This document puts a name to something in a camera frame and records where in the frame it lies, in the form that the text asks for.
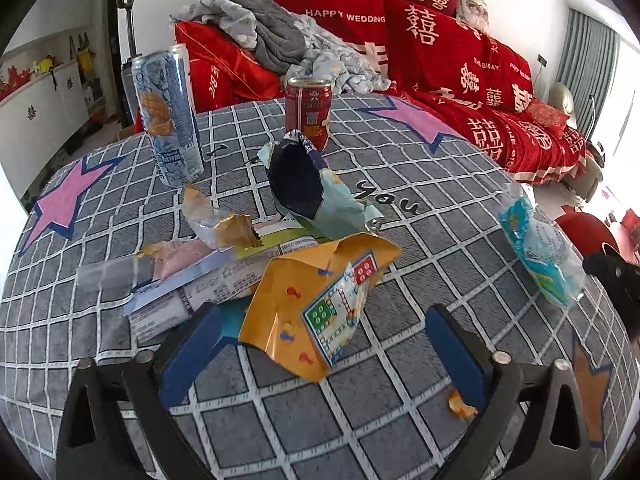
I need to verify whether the pink snack wrapper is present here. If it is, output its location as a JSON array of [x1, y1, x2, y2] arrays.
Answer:
[[76, 238, 213, 292]]

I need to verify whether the orange board game wrapper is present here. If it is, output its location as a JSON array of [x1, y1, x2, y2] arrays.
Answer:
[[239, 232, 401, 382]]

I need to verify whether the red plastic stool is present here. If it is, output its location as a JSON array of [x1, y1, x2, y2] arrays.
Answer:
[[555, 211, 618, 257]]

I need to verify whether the clear teal plastic bag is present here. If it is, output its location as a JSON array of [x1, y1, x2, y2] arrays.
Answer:
[[497, 182, 586, 308]]

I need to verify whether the beige armchair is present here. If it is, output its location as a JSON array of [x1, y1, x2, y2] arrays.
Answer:
[[548, 82, 603, 203]]

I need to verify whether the grey checked star tablecloth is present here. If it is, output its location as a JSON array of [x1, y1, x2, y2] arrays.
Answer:
[[1, 94, 639, 479]]

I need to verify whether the small red cushion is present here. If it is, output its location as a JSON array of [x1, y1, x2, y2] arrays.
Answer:
[[524, 99, 570, 138]]

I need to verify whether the white printed flat package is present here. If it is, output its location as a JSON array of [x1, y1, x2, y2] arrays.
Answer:
[[124, 216, 321, 344]]

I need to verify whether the teal curtain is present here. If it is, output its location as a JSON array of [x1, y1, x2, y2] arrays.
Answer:
[[556, 9, 620, 136]]

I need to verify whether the torn golden wrapper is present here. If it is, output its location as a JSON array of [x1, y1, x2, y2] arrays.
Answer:
[[181, 184, 262, 249]]

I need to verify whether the red wedding sofa cover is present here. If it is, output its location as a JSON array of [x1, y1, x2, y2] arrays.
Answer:
[[170, 0, 578, 184]]

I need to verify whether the white plush doll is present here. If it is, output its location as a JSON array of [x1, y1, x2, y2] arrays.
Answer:
[[456, 0, 489, 35]]

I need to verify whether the tall blue drink can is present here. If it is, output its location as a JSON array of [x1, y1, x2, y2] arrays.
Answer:
[[131, 44, 204, 188]]

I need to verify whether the red soda can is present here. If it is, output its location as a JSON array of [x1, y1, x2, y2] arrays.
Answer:
[[284, 77, 332, 152]]

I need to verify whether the grey blanket pile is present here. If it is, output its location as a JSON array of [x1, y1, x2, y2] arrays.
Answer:
[[170, 0, 392, 94]]

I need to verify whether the upright vacuum cleaner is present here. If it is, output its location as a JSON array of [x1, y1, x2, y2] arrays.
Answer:
[[115, 0, 139, 129]]

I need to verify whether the white wall cabinet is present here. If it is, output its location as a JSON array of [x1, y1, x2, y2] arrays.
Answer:
[[0, 24, 109, 196]]

